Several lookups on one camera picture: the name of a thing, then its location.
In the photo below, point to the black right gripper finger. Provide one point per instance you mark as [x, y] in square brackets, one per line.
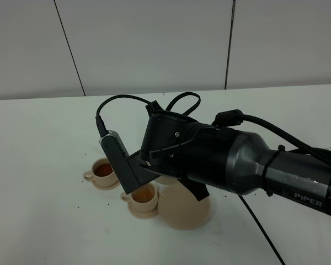
[199, 190]

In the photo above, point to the beige teapot with lid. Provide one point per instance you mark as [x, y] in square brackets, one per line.
[166, 180]

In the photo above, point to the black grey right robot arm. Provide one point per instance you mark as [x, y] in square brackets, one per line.
[238, 153]

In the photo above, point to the large beige teapot saucer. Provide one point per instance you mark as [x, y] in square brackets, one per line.
[179, 208]

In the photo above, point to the beige near cup saucer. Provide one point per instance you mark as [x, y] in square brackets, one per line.
[135, 214]

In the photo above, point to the beige cup saucer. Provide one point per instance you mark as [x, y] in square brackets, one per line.
[135, 214]
[104, 177]

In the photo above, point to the beige far cup saucer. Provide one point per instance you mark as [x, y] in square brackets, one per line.
[104, 177]

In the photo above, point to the beige far teacup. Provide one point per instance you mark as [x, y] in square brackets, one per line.
[88, 175]

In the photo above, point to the beige teacup with handle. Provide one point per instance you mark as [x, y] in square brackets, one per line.
[143, 200]

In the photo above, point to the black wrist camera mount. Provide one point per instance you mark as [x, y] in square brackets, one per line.
[129, 169]

